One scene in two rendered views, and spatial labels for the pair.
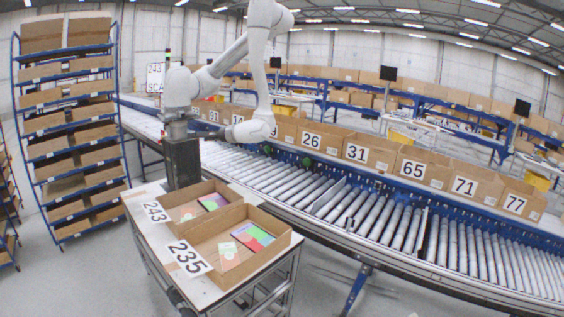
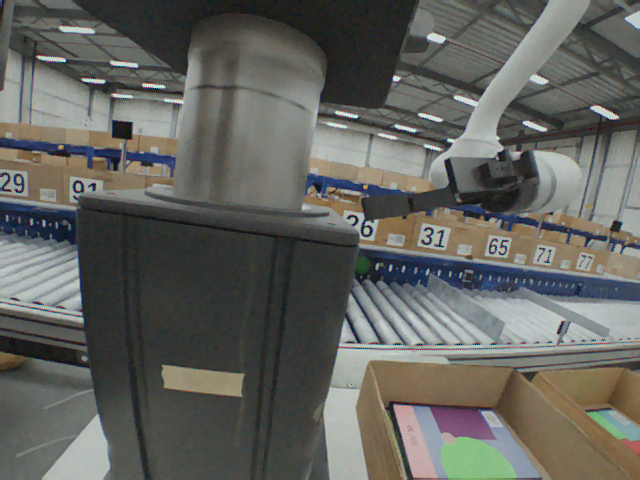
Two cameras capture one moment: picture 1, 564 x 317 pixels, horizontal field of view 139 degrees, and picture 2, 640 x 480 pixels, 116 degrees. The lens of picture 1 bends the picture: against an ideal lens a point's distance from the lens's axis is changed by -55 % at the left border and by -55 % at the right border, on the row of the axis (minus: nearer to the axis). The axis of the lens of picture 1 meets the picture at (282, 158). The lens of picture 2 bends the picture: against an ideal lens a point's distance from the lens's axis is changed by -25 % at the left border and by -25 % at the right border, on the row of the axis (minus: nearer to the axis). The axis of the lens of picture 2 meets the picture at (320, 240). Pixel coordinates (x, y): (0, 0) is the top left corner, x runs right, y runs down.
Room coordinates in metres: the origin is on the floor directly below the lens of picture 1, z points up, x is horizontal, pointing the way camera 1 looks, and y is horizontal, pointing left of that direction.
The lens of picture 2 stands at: (0.99, 0.71, 1.10)
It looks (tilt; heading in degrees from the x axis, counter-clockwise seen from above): 11 degrees down; 315
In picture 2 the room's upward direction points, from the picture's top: 9 degrees clockwise
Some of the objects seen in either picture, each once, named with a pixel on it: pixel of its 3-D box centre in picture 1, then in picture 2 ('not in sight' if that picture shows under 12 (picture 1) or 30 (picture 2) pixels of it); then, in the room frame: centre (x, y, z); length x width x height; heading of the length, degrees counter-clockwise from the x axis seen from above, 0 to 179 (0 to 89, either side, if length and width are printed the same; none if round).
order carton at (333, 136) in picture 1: (327, 138); (363, 223); (1.78, -0.35, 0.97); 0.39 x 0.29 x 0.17; 55
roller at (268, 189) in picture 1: (284, 181); (368, 308); (1.45, -0.03, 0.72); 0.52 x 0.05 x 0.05; 145
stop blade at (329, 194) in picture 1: (330, 194); (457, 303); (1.24, -0.32, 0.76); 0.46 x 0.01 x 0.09; 145
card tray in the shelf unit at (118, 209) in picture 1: (110, 205); not in sight; (1.56, 1.73, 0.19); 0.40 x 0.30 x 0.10; 146
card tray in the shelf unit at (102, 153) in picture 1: (97, 151); not in sight; (1.56, 1.72, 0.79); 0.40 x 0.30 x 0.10; 146
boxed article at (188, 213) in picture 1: (188, 217); not in sight; (0.88, 0.45, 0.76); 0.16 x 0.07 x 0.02; 21
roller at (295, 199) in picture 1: (308, 190); (418, 311); (1.33, -0.19, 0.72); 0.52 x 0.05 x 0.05; 145
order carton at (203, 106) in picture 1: (208, 110); (50, 182); (2.69, 0.94, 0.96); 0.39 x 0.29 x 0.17; 54
